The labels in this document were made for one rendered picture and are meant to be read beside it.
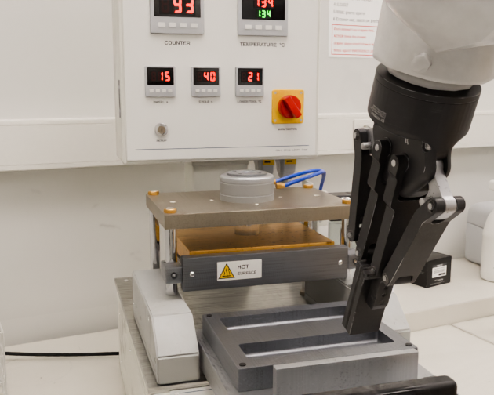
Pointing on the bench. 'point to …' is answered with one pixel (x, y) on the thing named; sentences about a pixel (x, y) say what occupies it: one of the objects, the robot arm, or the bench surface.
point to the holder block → (288, 339)
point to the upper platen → (247, 238)
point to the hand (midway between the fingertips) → (368, 297)
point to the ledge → (450, 298)
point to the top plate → (248, 202)
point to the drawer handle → (402, 388)
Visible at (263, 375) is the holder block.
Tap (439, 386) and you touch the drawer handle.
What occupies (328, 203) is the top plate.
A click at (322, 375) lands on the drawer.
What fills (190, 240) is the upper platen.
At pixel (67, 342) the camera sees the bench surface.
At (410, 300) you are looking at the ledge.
